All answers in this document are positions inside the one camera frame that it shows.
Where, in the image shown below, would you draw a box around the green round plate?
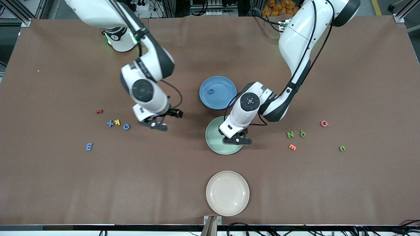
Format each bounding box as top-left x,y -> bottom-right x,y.
205,116 -> 245,155

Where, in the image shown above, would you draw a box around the blue round plate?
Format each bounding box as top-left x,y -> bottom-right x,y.
199,76 -> 237,110

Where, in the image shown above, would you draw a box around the beige round plate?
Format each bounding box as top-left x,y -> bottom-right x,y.
206,170 -> 250,217

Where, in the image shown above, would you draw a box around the brown table cover sheet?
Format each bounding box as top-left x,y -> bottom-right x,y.
0,15 -> 420,226

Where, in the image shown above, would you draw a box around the white power strip with plugs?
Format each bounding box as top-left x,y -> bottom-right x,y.
131,0 -> 158,12

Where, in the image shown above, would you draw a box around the long white power strip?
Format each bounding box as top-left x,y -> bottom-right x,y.
190,8 -> 238,17

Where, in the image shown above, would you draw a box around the orange mesh bag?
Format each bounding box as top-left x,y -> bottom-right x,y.
262,0 -> 304,17

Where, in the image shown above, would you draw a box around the grey metal bracket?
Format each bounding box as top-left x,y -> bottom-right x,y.
203,215 -> 222,236

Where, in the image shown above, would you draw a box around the tangled black cables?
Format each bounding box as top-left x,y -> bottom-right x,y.
226,220 -> 420,236

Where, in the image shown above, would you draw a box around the aluminium frame profile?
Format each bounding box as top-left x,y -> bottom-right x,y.
389,0 -> 420,33
0,0 -> 43,27

